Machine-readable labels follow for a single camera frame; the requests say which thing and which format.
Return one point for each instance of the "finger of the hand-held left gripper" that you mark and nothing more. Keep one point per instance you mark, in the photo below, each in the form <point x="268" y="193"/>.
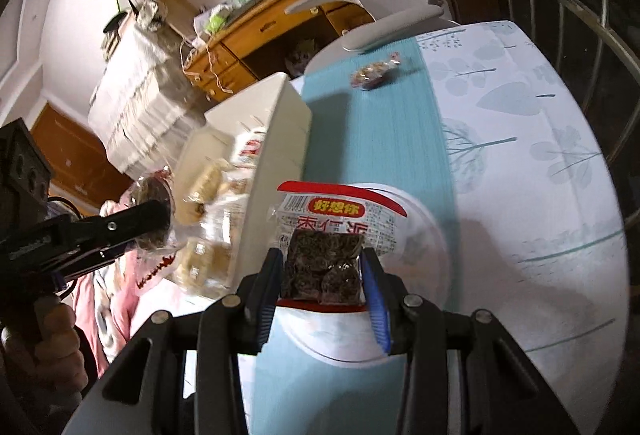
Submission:
<point x="135" y="217"/>
<point x="95" y="260"/>

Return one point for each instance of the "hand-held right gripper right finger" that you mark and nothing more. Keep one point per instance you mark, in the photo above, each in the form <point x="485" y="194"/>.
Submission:
<point x="376" y="310"/>

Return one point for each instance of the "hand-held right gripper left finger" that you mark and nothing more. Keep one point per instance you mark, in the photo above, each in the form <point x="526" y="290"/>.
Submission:
<point x="267" y="305"/>

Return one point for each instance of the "clear red-edged date packet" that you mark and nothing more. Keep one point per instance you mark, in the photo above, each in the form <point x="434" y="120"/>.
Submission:
<point x="150" y="187"/>
<point x="372" y="75"/>
<point x="320" y="260"/>

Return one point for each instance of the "clear pale bun packet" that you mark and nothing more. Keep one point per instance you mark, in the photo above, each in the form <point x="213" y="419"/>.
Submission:
<point x="205" y="187"/>

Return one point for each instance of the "mountain print bread packet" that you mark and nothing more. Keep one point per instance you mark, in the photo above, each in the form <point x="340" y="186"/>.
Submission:
<point x="205" y="260"/>

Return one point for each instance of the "red label pastry packet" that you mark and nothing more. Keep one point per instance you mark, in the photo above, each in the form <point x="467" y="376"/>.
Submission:
<point x="250" y="146"/>

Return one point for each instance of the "white plastic storage bin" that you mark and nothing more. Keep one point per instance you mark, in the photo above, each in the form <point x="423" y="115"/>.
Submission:
<point x="280" y="135"/>

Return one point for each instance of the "person's left hand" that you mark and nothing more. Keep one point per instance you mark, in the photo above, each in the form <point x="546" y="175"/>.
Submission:
<point x="50" y="355"/>

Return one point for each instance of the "brown wooden door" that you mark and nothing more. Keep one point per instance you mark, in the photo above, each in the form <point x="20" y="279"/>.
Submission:
<point x="70" y="150"/>

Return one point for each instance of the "pink blanket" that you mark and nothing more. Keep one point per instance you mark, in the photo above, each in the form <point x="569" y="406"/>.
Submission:
<point x="125" y="305"/>

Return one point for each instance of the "white lace cover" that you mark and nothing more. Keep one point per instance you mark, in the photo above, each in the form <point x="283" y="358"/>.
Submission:
<point x="140" y="100"/>

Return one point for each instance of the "leaf print tablecloth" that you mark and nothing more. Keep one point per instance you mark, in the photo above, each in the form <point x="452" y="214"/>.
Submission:
<point x="500" y="165"/>

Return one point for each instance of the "floral fabric bag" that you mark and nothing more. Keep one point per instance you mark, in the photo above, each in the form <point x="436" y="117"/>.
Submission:
<point x="150" y="12"/>

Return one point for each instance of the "green packet on desk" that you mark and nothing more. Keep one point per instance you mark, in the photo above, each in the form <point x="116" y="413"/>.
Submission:
<point x="217" y="20"/>

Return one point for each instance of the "wooden desk with drawers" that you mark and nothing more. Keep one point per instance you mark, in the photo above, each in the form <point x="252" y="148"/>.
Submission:
<point x="260" y="25"/>

